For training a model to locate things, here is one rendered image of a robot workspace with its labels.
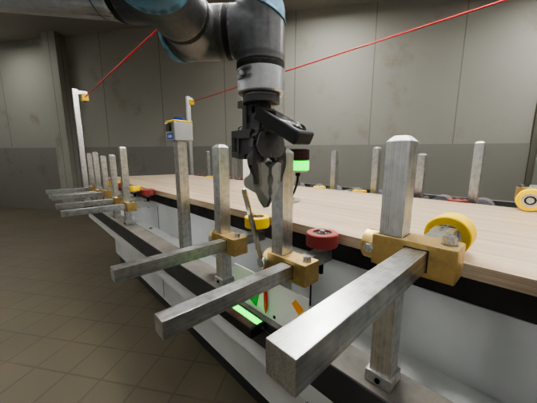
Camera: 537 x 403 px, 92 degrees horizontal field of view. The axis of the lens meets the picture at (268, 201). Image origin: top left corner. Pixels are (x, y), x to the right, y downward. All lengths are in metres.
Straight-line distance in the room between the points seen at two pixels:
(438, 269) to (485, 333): 0.30
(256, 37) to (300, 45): 4.28
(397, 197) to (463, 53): 4.69
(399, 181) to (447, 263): 0.13
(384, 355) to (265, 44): 0.56
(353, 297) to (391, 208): 0.21
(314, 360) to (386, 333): 0.31
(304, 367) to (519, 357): 0.56
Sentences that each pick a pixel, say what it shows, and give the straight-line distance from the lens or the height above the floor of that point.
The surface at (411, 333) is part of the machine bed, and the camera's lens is 0.77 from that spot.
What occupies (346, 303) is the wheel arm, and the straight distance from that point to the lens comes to 0.26.
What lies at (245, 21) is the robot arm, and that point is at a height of 1.32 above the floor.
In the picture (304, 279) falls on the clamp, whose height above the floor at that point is 0.84.
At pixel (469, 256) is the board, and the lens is 0.65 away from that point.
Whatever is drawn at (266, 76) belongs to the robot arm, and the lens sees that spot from 0.50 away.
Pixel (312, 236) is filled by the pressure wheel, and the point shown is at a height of 0.90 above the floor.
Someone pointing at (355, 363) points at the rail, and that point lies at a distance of 0.61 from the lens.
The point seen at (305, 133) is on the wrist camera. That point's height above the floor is 1.13.
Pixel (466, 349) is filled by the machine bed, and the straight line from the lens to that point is 0.74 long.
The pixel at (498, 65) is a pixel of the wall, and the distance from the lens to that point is 5.22.
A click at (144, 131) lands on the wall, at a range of 5.53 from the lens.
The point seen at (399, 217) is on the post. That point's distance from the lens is 0.44.
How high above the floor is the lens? 1.09
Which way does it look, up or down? 10 degrees down
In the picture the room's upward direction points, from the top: straight up
